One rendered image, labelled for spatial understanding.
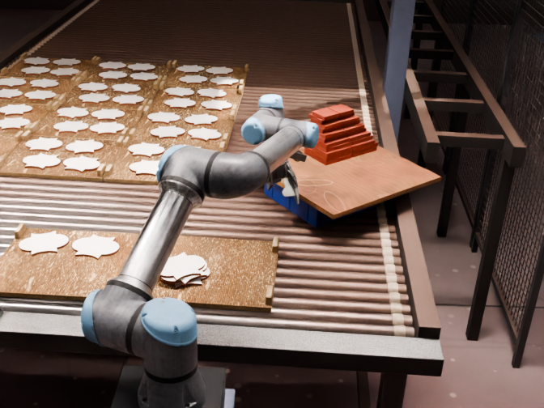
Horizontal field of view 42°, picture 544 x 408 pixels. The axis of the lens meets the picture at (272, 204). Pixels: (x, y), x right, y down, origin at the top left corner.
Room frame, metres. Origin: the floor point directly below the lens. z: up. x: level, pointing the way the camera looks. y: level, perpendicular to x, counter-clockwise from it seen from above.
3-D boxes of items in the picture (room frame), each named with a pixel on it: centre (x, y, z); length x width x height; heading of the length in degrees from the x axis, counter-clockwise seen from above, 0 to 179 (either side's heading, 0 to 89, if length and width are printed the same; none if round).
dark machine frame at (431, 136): (4.03, -0.86, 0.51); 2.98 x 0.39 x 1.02; 177
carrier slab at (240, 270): (1.75, 0.19, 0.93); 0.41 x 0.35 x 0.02; 87
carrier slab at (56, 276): (1.76, 0.60, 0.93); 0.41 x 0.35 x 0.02; 88
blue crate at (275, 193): (2.24, -0.18, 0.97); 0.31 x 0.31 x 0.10; 37
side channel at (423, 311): (3.50, -0.52, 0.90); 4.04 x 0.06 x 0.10; 177
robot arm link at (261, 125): (1.94, 0.03, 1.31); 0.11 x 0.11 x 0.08; 68
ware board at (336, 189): (2.26, -0.24, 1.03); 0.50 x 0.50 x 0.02; 37
